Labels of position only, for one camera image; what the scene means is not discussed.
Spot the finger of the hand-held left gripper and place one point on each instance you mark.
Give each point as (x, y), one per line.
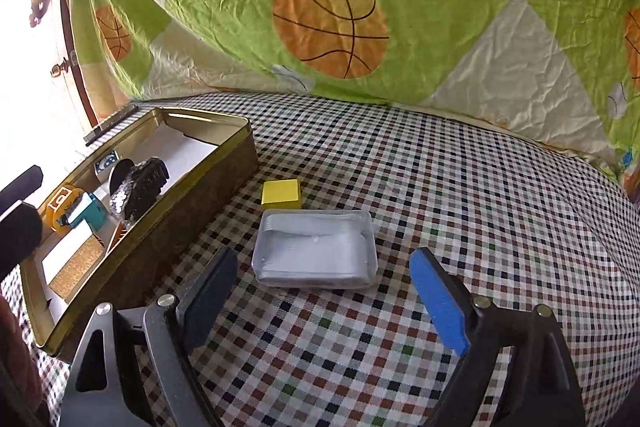
(25, 182)
(20, 232)

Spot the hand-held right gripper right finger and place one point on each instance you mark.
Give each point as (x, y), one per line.
(440, 302)

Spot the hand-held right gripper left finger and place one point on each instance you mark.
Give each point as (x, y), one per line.
(210, 297)

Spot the yellow smiley face block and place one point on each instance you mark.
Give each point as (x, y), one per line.
(57, 207)

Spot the teal bear toy block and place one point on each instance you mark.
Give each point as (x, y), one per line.
(87, 212)

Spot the gold metal tin box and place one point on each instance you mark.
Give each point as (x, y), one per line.
(200, 197)

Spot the clear plastic box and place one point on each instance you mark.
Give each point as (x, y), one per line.
(315, 252)

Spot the black sequined hair clip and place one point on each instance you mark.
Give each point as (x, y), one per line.
(145, 182)

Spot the yellow toy block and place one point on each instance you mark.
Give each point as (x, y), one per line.
(281, 194)

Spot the person's left forearm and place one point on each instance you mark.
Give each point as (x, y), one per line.
(12, 357)

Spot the dark smartphone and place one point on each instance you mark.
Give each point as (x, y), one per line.
(110, 124)

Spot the wooden door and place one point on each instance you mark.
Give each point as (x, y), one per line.
(80, 92)

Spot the checkered tablecloth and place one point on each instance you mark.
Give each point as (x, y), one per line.
(450, 187)

